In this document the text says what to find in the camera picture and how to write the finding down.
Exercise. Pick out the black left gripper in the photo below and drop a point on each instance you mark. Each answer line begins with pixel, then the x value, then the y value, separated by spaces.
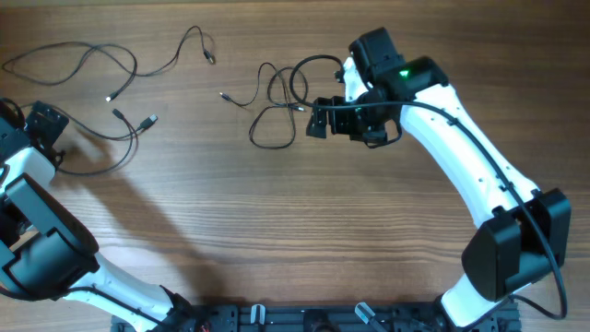
pixel 44 123

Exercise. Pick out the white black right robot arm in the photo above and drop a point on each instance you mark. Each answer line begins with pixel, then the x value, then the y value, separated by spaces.
pixel 522 231

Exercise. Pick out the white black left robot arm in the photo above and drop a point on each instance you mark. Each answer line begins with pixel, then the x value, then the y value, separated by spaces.
pixel 47 253

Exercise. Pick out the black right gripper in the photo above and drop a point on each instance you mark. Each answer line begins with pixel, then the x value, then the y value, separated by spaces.
pixel 329 119

